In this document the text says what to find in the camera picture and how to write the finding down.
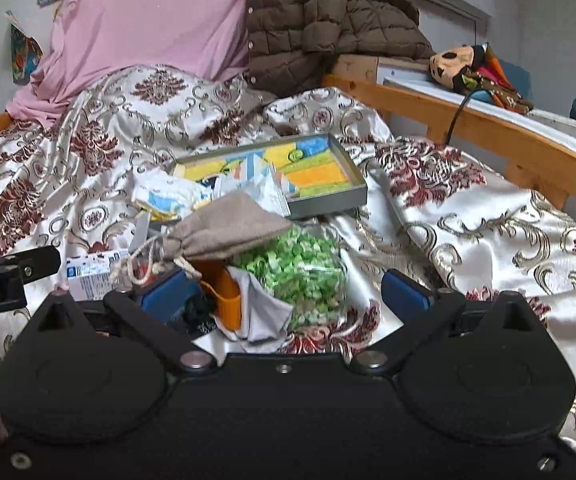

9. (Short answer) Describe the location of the white paper packet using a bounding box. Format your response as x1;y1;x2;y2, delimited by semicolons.
213;165;293;218

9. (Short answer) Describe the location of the grey flat strip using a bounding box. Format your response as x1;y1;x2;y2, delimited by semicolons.
135;210;153;251

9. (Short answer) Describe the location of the black patterned cloth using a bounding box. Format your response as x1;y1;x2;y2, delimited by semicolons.
183;294;219;337

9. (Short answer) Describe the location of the black cable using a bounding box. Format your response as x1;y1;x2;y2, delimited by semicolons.
446;85;476;146

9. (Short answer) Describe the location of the beige drawstring pouch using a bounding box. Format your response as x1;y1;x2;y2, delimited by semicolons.
110;189;295;292

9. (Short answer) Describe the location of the white board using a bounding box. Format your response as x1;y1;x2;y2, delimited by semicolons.
383;76;576;143

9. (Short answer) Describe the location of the brown quilted jacket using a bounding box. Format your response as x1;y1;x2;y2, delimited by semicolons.
245;0;436;96

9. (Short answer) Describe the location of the wooden bed frame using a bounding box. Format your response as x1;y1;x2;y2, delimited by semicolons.
0;74;576;211

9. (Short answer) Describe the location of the floral satin blanket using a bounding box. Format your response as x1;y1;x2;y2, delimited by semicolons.
0;62;576;448

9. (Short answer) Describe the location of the clear bag of green candies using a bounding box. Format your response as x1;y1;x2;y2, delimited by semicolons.
230;224;347;332

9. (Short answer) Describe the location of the grey tray with colourful print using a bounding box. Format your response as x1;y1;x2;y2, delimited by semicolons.
170;132;369;221

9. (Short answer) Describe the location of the white box with blue label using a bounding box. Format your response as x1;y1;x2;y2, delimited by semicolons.
65;249;131;302

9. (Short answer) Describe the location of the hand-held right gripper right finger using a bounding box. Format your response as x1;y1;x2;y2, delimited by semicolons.
353;268;543;376

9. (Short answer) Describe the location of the orange plastic cup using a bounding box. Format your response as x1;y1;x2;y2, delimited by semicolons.
188;259;243;332

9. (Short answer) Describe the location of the white tissue pack blue print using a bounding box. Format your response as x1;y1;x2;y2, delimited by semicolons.
129;170;213;223

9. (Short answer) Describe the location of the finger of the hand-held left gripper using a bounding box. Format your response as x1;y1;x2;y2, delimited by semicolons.
15;246;62;283

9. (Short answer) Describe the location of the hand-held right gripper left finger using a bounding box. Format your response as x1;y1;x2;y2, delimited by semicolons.
27;269;215;375

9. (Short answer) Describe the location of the pink sheet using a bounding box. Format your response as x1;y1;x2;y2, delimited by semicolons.
5;0;269;128

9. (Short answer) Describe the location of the orange plush toy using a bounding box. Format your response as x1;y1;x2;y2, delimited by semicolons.
429;47;474;93

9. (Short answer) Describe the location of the grey face mask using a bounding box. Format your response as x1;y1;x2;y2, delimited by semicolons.
212;265;295;345

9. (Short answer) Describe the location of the teal cushion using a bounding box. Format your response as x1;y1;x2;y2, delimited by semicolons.
498;60;533;103

